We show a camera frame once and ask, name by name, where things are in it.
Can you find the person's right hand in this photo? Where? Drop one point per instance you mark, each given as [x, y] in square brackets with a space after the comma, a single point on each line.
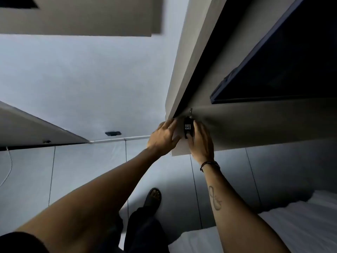
[201, 147]

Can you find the person's left hand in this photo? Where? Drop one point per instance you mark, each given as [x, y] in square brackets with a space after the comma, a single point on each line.
[162, 139]

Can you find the person's right forearm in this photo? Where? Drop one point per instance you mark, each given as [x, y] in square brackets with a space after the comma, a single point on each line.
[237, 216]

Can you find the person's left forearm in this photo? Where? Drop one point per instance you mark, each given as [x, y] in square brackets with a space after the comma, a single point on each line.
[87, 205]

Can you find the black sandal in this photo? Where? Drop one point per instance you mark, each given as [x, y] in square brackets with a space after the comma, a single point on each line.
[152, 198]

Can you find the black trousers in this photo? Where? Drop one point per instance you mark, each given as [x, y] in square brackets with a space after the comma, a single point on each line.
[144, 231]

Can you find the white bed sheet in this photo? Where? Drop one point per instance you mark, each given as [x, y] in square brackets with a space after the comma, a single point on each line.
[289, 226]

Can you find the black television screen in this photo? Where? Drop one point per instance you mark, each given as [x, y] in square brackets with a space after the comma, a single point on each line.
[289, 63]

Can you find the black sleeve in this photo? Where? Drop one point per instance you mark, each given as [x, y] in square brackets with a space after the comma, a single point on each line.
[21, 243]

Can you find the black wall socket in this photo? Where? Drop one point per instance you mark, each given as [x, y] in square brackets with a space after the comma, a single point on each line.
[113, 133]

